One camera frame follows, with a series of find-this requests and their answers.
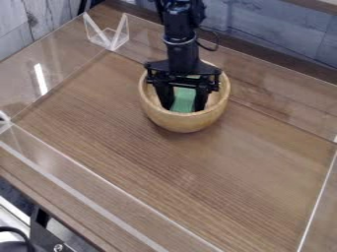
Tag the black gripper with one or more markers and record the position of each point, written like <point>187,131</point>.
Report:
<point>201,79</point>

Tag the green rectangular stick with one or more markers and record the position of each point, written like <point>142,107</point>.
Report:
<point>183,100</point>

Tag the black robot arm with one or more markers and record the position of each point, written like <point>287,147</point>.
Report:
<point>180,17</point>

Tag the wooden bowl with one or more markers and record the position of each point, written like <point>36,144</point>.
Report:
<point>183,122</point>

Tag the clear acrylic corner bracket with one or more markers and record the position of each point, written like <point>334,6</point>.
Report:
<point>110,39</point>

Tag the black table frame bracket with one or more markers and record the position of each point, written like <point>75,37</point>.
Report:
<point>49,235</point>

